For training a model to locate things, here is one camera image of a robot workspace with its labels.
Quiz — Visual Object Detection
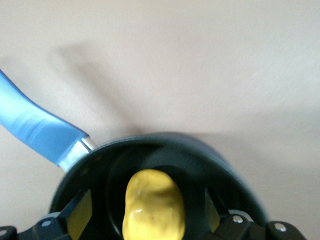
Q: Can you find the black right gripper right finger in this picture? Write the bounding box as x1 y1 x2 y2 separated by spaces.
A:
204 187 254 240

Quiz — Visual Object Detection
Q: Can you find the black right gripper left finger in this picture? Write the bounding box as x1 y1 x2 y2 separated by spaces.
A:
31 188 94 240

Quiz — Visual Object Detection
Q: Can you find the yellow potato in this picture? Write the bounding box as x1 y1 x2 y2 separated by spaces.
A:
121 168 186 240

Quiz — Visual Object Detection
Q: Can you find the brown table cover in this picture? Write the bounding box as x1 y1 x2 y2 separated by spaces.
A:
0 0 320 240

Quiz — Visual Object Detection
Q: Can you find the dark pot with blue handle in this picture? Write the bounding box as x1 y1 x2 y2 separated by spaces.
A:
0 68 270 240

